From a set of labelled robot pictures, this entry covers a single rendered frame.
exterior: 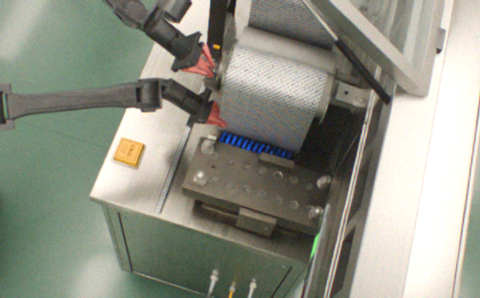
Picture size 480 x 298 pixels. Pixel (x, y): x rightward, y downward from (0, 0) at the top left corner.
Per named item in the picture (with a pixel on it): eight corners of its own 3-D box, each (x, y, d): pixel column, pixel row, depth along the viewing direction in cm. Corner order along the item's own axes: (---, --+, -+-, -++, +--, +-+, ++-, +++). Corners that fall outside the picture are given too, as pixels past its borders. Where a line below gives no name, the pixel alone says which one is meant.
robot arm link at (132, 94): (-15, 132, 146) (-20, 86, 144) (-17, 129, 151) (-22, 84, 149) (160, 114, 164) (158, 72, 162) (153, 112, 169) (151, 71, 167)
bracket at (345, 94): (338, 85, 158) (339, 81, 156) (360, 92, 158) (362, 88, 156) (333, 102, 156) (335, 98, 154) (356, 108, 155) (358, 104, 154)
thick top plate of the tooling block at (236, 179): (199, 145, 181) (200, 135, 176) (334, 186, 179) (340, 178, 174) (181, 194, 174) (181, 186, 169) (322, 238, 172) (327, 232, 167)
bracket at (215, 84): (204, 107, 195) (208, 50, 167) (224, 112, 195) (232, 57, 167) (199, 120, 193) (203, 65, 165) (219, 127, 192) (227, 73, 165)
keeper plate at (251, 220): (237, 219, 179) (241, 206, 169) (271, 230, 179) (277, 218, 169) (234, 228, 178) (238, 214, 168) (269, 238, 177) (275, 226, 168)
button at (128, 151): (122, 139, 188) (121, 136, 186) (144, 146, 187) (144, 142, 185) (112, 160, 185) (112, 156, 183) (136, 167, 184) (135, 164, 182)
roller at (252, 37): (243, 42, 180) (247, 16, 169) (330, 68, 179) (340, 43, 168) (231, 76, 175) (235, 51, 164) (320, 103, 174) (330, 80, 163)
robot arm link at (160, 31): (138, 31, 151) (148, 33, 146) (154, 7, 151) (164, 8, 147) (160, 48, 154) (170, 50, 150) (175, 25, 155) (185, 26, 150)
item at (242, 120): (217, 129, 179) (222, 96, 163) (298, 154, 178) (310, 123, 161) (217, 131, 179) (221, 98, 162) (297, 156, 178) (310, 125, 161)
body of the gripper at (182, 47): (175, 74, 156) (152, 57, 152) (188, 41, 160) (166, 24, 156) (192, 68, 151) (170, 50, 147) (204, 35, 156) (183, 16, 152)
